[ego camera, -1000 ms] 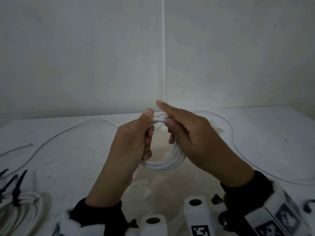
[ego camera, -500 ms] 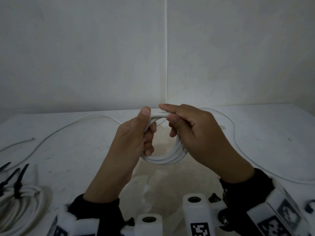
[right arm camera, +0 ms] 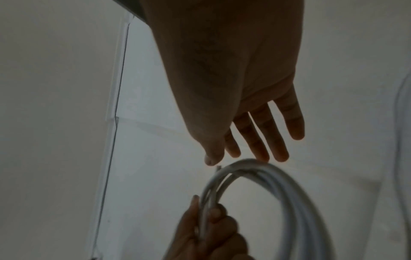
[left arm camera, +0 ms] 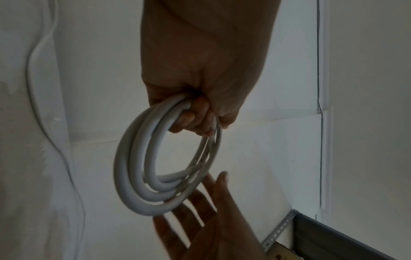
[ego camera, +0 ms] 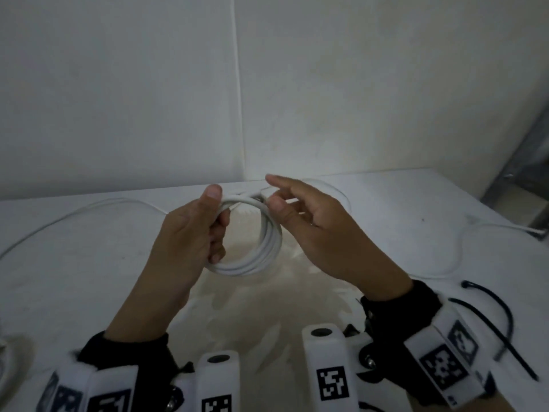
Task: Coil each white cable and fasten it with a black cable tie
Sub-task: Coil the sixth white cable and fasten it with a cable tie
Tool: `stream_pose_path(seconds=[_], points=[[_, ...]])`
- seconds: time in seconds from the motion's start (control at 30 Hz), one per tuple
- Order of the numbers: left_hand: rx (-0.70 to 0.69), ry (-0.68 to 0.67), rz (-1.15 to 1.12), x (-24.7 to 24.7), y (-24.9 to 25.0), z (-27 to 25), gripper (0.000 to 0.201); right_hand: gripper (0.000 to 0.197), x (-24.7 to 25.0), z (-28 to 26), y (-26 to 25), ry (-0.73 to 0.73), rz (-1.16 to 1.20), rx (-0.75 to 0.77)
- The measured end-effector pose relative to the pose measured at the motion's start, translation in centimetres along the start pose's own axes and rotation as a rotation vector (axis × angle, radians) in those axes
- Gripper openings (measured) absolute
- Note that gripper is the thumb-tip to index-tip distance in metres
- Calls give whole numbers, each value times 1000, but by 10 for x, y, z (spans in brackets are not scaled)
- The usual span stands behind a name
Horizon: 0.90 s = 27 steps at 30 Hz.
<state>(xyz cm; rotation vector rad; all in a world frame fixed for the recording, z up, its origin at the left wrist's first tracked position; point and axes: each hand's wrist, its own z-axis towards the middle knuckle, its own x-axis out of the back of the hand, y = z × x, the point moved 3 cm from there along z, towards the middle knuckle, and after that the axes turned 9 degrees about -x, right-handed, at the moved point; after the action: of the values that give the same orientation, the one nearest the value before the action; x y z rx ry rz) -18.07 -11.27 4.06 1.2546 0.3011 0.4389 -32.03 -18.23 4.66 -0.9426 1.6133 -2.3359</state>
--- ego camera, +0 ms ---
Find grey metal shelf rack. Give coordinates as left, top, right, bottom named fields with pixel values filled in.
left=479, top=98, right=549, bottom=241

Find person's right hand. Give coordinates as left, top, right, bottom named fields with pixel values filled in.
left=265, top=175, right=415, bottom=302

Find white cable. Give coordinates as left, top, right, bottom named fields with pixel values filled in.
left=0, top=177, right=549, bottom=279
left=0, top=336, right=20, bottom=382

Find black left wristband white markers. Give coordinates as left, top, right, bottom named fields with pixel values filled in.
left=36, top=331, right=194, bottom=412

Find person's left hand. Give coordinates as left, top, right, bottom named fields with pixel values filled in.
left=141, top=184, right=234, bottom=314

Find bunch of black zip ties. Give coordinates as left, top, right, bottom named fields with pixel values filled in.
left=448, top=280, right=540, bottom=381

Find person's left forearm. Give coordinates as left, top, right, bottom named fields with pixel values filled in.
left=104, top=278, right=192, bottom=343

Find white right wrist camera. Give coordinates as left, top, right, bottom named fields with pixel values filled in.
left=301, top=323, right=374, bottom=412

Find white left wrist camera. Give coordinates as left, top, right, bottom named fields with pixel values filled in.
left=171, top=350, right=240, bottom=412

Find person's right forearm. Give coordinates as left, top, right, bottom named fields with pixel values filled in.
left=463, top=392, right=514, bottom=412

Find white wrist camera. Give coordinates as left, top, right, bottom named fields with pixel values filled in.
left=171, top=350, right=240, bottom=412
left=301, top=323, right=374, bottom=412

